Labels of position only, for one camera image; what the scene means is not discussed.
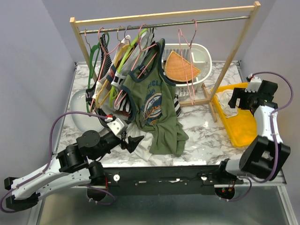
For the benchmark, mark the black white striped top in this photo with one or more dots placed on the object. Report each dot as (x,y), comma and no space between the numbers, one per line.
(108,64)

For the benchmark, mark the white cloth under green top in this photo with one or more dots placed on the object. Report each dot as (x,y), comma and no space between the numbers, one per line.
(143,148)

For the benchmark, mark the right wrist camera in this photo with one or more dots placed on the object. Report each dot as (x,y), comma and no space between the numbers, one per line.
(253,84)

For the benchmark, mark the striped cloth right of top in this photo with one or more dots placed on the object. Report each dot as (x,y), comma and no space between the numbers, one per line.
(177,106)

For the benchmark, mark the yellow plastic hanger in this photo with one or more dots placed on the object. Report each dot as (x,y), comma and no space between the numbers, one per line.
(120,52)

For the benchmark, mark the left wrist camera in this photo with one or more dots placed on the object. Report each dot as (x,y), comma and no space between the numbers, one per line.
(118,126)

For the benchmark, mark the orange woven fan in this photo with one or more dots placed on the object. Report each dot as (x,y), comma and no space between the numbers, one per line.
(179,69)

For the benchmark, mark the white oval plate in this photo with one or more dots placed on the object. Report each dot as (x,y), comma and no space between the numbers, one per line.
(83,122)

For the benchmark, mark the lime green plastic hanger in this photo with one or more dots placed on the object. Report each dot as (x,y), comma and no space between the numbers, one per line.
(126,40)

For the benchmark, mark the white plastic laundry basket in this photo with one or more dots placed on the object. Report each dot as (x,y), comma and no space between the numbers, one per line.
(199,57)

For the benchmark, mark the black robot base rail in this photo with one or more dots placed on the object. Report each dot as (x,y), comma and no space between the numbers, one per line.
(167,180)

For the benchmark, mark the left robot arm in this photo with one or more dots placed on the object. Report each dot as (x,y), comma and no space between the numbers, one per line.
(78,164)

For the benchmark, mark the white tank top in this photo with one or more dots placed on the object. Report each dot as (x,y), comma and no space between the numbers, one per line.
(223,99)

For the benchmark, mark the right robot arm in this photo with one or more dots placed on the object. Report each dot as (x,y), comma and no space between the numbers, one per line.
(267,153)

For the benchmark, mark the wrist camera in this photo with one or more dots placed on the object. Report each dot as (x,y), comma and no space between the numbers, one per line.
(253,84)
(118,126)

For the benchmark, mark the pink hanger at left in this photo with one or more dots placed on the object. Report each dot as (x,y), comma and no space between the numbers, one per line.
(97,81)

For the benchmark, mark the yellow plastic tray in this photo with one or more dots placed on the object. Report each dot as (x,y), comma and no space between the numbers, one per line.
(241,129)

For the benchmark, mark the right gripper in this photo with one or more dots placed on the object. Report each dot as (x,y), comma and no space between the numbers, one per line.
(240,93)

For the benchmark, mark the pink hanger under green top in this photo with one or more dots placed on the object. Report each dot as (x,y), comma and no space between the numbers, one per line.
(133,56)

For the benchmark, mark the green graphic tank top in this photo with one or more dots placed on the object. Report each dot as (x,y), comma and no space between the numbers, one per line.
(152,95)

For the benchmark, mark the metal hanging rod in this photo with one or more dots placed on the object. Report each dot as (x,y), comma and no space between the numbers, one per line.
(176,24)

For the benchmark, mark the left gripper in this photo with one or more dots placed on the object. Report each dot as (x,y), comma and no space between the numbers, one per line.
(133,142)

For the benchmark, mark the wooden clothes rack frame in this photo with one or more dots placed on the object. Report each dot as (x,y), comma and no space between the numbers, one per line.
(253,9)

